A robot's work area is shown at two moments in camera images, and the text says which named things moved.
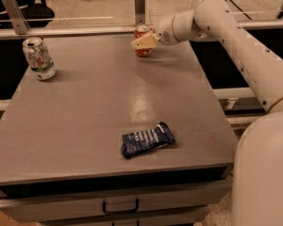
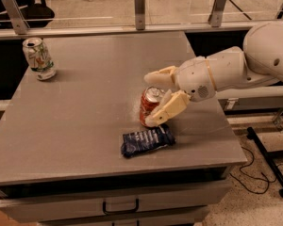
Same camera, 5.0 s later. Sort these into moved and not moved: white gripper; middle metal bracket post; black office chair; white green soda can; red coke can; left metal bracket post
Moved: red coke can; white gripper
Not moved: white green soda can; middle metal bracket post; left metal bracket post; black office chair
